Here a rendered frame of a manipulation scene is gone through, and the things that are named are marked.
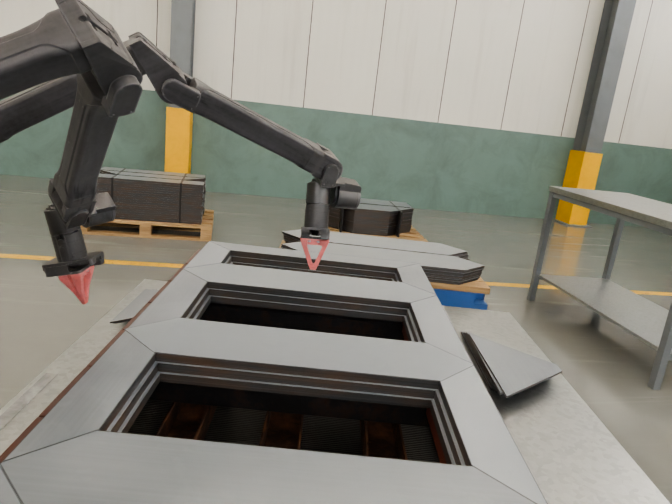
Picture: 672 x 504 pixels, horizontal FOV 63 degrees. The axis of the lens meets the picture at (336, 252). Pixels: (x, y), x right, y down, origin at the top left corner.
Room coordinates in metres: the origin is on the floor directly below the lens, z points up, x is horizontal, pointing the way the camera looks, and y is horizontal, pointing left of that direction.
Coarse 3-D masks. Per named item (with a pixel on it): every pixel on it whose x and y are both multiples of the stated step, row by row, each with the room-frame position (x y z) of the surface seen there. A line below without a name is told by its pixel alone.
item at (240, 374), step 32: (256, 256) 1.75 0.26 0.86; (224, 288) 1.41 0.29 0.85; (256, 288) 1.42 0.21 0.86; (416, 320) 1.30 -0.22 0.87; (192, 384) 0.96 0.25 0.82; (224, 384) 0.96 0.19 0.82; (256, 384) 0.96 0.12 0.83; (288, 384) 0.97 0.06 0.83; (320, 384) 0.97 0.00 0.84; (352, 384) 0.97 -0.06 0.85; (384, 384) 0.98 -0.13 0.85; (416, 384) 0.98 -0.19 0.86; (128, 416) 0.80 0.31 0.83; (448, 416) 0.88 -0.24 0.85; (448, 448) 0.81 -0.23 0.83
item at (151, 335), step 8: (168, 320) 1.12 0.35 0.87; (176, 320) 1.13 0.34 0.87; (144, 328) 1.07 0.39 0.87; (152, 328) 1.07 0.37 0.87; (160, 328) 1.08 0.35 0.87; (168, 328) 1.08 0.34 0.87; (136, 336) 1.02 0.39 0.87; (144, 336) 1.03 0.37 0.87; (152, 336) 1.03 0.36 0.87; (160, 336) 1.04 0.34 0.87; (144, 344) 0.99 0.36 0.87; (152, 344) 1.00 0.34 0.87
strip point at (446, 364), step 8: (432, 352) 1.11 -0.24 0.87; (440, 352) 1.12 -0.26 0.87; (432, 360) 1.07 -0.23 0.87; (440, 360) 1.08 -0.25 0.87; (448, 360) 1.08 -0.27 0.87; (456, 360) 1.09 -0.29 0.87; (464, 360) 1.09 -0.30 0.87; (440, 368) 1.04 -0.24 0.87; (448, 368) 1.04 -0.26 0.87; (456, 368) 1.05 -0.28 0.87; (464, 368) 1.05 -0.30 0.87; (440, 376) 1.00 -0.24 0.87; (448, 376) 1.01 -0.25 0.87
